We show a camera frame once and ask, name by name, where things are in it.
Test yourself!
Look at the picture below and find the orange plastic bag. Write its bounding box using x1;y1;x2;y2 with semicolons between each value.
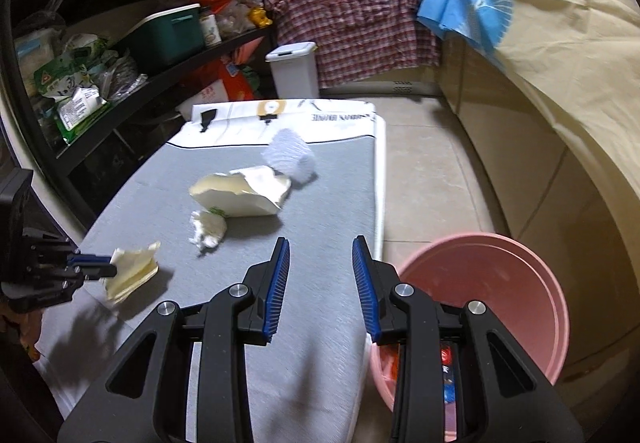
385;348;401;389

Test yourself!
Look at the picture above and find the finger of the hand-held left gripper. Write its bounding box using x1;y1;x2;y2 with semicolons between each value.
67;253;115;268
80;266;119;281

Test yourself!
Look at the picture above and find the teal storage box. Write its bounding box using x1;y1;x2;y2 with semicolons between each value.
120;4;207;74

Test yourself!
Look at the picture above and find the beige fan-print cloth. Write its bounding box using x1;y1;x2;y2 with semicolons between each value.
440;0;640;324

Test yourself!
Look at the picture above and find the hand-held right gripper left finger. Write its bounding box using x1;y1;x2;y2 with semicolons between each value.
57;237;291;443

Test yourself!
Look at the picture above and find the pink plastic basin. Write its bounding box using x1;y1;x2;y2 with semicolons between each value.
370;233;571;441

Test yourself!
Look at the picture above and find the white lidded bin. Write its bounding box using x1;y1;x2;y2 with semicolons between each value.
265;41;319;100

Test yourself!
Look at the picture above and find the white foam fruit net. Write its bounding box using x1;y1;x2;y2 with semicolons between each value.
261;128;317;186

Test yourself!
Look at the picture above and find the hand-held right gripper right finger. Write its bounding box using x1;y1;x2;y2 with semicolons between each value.
351;235;586;443

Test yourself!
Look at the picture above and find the torn white paper bag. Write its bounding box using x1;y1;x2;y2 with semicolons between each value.
189;165;293;218

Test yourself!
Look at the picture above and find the orange white sack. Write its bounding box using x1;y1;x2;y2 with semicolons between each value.
182;58;261;104

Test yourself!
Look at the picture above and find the crumpled white tissue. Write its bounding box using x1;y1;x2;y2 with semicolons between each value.
189;209;228;251

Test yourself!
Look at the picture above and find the small labelled jar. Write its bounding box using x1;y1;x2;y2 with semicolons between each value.
199;7;222;47

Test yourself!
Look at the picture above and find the beige paper packet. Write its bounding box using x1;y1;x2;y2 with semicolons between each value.
104;242;162;306

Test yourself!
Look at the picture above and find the green white food package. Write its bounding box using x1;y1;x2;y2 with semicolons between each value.
32;35;113;146

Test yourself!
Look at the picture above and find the clear plastic bag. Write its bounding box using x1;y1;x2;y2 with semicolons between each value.
100;50;148;101

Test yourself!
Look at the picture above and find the red plaid shirt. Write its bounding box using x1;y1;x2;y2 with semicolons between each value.
262;0;443;88

